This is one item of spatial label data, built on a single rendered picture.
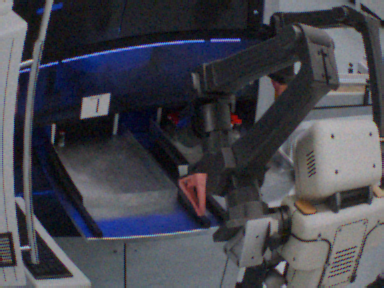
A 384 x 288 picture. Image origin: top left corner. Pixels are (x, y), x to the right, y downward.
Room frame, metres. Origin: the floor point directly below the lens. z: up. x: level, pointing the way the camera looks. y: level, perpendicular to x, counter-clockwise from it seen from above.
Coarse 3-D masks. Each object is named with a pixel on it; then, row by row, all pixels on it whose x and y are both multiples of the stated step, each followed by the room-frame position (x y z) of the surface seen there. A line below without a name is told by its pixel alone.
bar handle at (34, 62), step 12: (36, 48) 1.79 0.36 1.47; (36, 60) 1.79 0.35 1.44; (36, 72) 1.80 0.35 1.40; (24, 120) 1.80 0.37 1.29; (24, 132) 1.79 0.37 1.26; (24, 144) 1.79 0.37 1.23; (24, 156) 1.79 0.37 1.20; (24, 168) 1.79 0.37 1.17; (24, 180) 1.79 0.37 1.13; (24, 192) 1.79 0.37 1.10; (36, 252) 1.80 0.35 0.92
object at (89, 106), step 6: (96, 96) 2.44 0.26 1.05; (102, 96) 2.45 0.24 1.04; (108, 96) 2.46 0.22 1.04; (84, 102) 2.42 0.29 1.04; (90, 102) 2.43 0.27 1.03; (96, 102) 2.44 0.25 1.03; (102, 102) 2.45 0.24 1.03; (108, 102) 2.46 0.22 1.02; (84, 108) 2.42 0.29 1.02; (90, 108) 2.43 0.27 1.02; (96, 108) 2.44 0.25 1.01; (102, 108) 2.45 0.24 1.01; (108, 108) 2.46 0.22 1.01; (84, 114) 2.42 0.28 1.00; (90, 114) 2.43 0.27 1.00; (96, 114) 2.44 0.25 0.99; (102, 114) 2.45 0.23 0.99
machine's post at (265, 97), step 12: (264, 0) 2.67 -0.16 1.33; (276, 0) 2.69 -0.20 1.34; (264, 12) 2.67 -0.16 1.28; (264, 84) 2.68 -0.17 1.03; (264, 96) 2.68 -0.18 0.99; (252, 108) 2.69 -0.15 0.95; (264, 108) 2.68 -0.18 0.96; (252, 120) 2.68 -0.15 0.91; (228, 264) 2.67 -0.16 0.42; (228, 276) 2.68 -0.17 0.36
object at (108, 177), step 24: (48, 144) 2.43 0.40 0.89; (72, 144) 2.47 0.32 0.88; (96, 144) 2.49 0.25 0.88; (120, 144) 2.51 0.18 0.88; (72, 168) 2.34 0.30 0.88; (96, 168) 2.37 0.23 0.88; (120, 168) 2.39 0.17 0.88; (144, 168) 2.41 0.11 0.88; (96, 192) 2.24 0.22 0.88; (120, 192) 2.27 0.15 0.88; (144, 192) 2.23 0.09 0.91; (168, 192) 2.26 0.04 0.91
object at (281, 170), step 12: (156, 132) 2.57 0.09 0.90; (168, 132) 2.61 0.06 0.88; (240, 132) 2.67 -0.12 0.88; (168, 144) 2.51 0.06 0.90; (180, 156) 2.45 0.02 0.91; (192, 156) 2.50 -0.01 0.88; (276, 156) 2.54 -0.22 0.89; (276, 168) 2.49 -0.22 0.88; (288, 168) 2.47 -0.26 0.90; (264, 180) 2.39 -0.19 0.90; (276, 180) 2.41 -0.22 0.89; (288, 180) 2.43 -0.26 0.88
